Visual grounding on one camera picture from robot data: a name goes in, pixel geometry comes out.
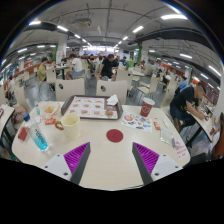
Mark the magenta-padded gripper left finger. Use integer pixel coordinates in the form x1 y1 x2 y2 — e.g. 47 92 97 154
42 142 92 186

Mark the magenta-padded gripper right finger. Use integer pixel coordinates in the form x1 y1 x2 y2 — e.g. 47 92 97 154
131 142 183 186

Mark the clear blue-capped water bottle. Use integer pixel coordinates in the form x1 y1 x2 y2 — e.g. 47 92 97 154
22 112 50 153

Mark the white leaflet with red print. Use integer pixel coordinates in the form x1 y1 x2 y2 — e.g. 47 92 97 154
172 139 191 160

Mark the clear plastic packet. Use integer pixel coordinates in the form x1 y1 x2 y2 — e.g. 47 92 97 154
160 127 175 147

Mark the small red box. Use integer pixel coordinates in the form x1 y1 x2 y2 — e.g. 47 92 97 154
17 126 29 142

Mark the white printed paper flyer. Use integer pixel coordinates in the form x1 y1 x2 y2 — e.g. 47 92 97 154
120 111 154 134

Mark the small clear sanitizer bottle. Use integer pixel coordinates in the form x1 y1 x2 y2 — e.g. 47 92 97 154
34 103 42 116

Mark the flat round red coaster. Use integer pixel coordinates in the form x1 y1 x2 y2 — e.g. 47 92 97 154
106 128 124 144

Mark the red paper cup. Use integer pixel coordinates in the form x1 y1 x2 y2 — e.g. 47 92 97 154
139 97 156 118

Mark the pink bag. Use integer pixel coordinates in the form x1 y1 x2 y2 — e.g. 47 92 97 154
11 103 27 123

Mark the dark tray with printed liner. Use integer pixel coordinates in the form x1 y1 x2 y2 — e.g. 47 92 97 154
60 95 124 121

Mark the person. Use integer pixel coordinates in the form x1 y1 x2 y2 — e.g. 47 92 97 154
176 75 189 93
65 52 84 80
169 82 208 133
95 53 120 82
6 75 16 101
36 56 49 83

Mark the cream canteen table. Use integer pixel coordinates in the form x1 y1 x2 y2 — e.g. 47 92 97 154
0 104 16 143

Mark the group of cream chairs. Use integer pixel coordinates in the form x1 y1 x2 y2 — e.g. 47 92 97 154
114 64 178 108

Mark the crumpled white napkin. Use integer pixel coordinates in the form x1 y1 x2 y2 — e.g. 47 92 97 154
106 94 120 107

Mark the ceiling air conditioner unit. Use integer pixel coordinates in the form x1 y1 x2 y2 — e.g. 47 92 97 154
71 16 93 30

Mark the group of ceiling lights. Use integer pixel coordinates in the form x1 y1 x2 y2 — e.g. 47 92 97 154
0 13 223 78

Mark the cream mug with brown handle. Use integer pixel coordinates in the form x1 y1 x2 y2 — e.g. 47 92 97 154
54 112 81 140

